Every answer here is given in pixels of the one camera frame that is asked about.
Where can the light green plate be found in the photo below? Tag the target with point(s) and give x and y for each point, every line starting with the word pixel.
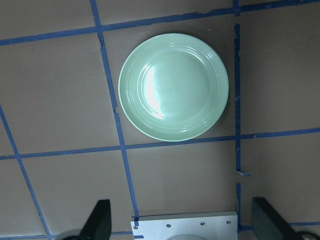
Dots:
pixel 173 87

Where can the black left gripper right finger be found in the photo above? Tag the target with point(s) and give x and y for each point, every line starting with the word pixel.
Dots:
pixel 267 223

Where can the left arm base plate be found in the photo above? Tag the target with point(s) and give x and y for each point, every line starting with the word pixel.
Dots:
pixel 221 225

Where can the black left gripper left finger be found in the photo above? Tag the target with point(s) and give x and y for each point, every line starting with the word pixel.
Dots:
pixel 98 225

